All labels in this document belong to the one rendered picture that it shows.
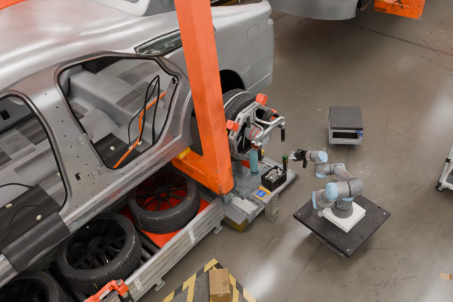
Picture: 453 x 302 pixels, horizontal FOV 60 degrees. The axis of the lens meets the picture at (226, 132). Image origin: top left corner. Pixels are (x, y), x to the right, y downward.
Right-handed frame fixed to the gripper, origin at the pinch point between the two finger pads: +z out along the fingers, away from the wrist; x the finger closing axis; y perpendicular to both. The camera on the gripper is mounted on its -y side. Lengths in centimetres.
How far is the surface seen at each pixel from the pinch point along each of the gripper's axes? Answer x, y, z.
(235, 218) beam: 50, -37, 52
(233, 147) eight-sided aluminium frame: 31, 33, 28
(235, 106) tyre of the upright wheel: 13, 63, 23
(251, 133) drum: 9.6, 33.2, 22.3
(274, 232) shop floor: 35, -64, 27
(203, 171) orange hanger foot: 55, 24, 52
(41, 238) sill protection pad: 185, 62, 79
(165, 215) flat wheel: 101, 11, 67
